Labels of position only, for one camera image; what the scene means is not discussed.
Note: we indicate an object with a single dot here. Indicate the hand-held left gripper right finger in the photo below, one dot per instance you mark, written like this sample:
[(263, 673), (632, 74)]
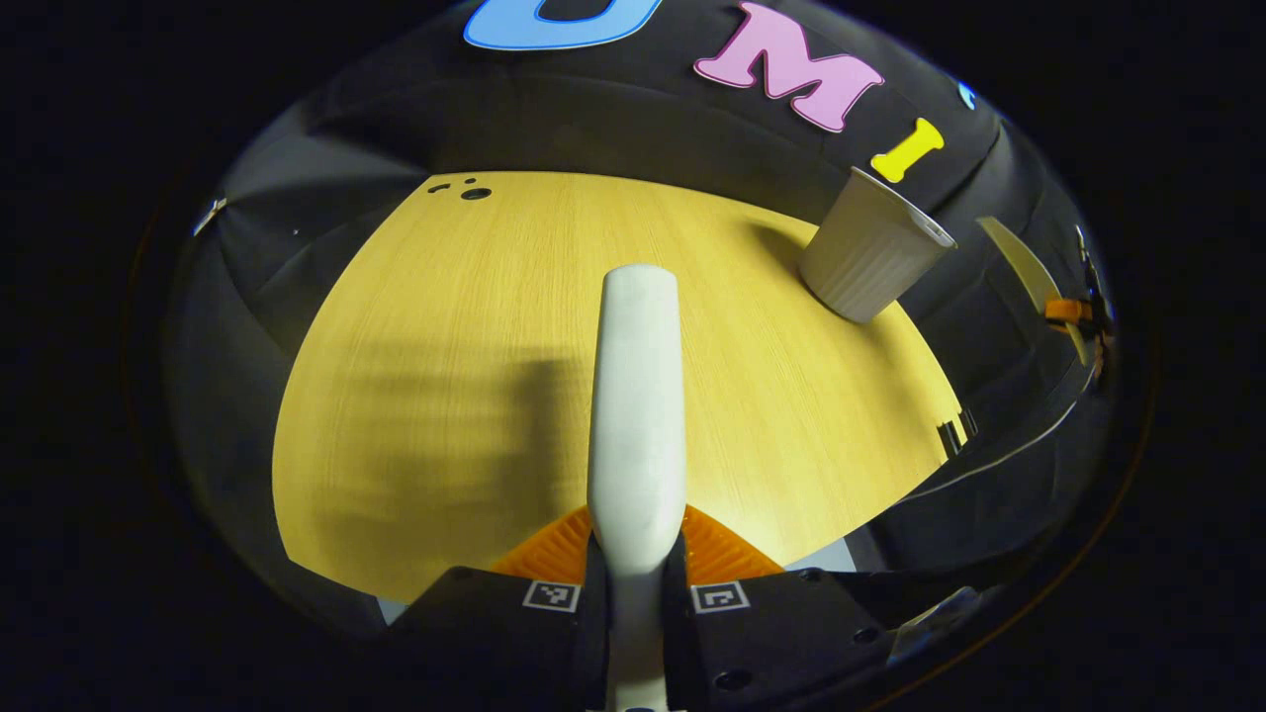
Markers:
[(677, 643)]

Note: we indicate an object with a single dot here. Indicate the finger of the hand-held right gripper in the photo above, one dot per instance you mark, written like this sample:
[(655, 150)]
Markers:
[(1066, 311)]

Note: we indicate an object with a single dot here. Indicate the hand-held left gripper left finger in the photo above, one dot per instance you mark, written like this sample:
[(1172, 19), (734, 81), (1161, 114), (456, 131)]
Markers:
[(595, 643)]

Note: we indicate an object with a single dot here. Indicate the white plastic dustpan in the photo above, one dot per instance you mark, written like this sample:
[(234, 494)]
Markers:
[(1029, 272)]

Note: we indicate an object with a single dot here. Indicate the white ribbed garbage bin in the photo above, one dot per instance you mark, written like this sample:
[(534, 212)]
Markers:
[(870, 257)]

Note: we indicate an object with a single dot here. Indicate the wooden desktop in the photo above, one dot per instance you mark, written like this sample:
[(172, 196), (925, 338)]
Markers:
[(445, 346)]

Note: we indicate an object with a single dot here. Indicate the black backdrop cloth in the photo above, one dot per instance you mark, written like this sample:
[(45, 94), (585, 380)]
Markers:
[(593, 129)]

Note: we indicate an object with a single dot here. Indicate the silver metal clip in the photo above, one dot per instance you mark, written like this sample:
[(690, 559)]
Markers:
[(209, 215)]

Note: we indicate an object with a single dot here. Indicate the black desk edge bracket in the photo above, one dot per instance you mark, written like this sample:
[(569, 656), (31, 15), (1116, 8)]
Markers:
[(957, 432)]

